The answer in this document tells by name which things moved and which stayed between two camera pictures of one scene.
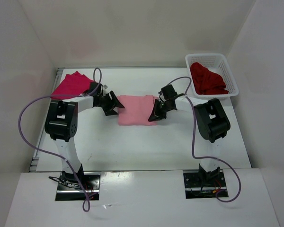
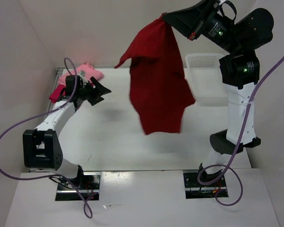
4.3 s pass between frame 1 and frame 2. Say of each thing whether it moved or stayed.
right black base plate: stayed
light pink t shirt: moved
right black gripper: moved
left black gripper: moved
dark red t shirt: moved
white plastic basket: stayed
